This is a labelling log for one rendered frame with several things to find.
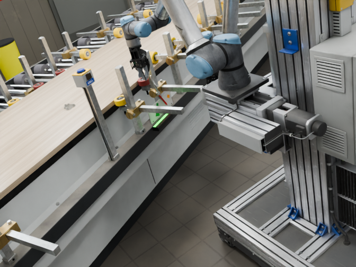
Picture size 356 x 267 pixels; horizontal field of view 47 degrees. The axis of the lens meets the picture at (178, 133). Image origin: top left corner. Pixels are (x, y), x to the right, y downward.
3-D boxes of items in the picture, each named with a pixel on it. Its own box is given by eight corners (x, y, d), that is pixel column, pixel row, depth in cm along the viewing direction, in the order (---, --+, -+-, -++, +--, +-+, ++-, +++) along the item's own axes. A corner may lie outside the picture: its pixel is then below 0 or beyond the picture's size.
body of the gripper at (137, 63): (132, 71, 221) (125, 50, 215) (135, 64, 228) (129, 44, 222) (145, 69, 219) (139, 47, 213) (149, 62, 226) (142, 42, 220)
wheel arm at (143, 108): (185, 113, 224) (183, 106, 222) (182, 116, 222) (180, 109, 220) (123, 109, 247) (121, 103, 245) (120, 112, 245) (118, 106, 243)
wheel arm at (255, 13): (261, 14, 305) (260, 9, 303) (259, 16, 302) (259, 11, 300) (202, 19, 331) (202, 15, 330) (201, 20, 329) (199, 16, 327)
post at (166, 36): (186, 98, 280) (169, 30, 256) (184, 101, 278) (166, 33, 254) (181, 98, 282) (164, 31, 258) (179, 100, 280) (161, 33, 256)
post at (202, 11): (216, 62, 312) (203, -1, 289) (214, 64, 310) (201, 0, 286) (212, 62, 314) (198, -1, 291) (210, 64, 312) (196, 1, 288)
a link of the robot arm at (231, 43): (249, 59, 183) (245, 30, 177) (228, 72, 177) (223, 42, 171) (230, 56, 192) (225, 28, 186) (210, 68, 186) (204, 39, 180)
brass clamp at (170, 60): (184, 56, 271) (182, 49, 268) (174, 65, 261) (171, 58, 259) (176, 56, 274) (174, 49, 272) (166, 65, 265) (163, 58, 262)
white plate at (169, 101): (173, 103, 265) (169, 89, 260) (152, 124, 247) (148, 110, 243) (172, 103, 266) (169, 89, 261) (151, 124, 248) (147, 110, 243)
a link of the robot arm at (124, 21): (124, 20, 205) (115, 19, 212) (131, 41, 211) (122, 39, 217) (136, 15, 209) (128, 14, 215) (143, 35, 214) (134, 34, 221)
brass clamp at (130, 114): (147, 108, 242) (145, 100, 239) (134, 119, 232) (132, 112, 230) (139, 107, 245) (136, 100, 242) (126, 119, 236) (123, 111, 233)
